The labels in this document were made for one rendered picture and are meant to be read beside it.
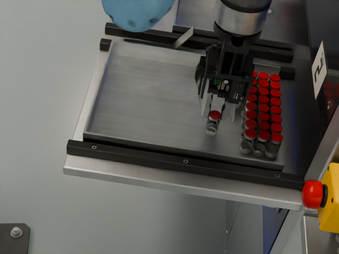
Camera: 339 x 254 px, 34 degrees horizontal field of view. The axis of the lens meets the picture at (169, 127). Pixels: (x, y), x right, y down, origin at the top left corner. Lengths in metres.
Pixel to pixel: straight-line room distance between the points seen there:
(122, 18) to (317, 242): 0.47
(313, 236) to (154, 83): 0.41
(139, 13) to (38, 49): 1.93
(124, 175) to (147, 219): 1.02
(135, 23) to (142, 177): 0.34
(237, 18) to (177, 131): 0.29
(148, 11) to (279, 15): 0.73
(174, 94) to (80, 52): 1.51
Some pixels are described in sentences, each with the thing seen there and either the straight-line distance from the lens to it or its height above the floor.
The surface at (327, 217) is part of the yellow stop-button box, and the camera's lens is 0.79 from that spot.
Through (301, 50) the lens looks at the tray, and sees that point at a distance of 1.21.
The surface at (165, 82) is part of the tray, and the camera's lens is 1.08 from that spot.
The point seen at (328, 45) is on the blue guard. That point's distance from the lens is 0.95.
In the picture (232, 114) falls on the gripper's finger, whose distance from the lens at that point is 0.91.
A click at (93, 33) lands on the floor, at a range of 2.65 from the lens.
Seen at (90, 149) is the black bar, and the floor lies 0.90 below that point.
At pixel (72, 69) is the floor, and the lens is 2.45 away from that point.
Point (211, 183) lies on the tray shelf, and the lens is 0.93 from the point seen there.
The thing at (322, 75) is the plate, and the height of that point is 1.03.
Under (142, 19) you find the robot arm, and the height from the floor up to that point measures 1.22.
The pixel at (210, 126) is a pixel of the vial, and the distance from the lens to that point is 0.98.
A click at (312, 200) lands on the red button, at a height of 1.00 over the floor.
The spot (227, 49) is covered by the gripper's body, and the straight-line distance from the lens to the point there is 0.79.
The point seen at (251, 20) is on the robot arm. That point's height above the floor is 1.16.
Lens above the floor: 1.60
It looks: 46 degrees down
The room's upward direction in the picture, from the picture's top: 9 degrees clockwise
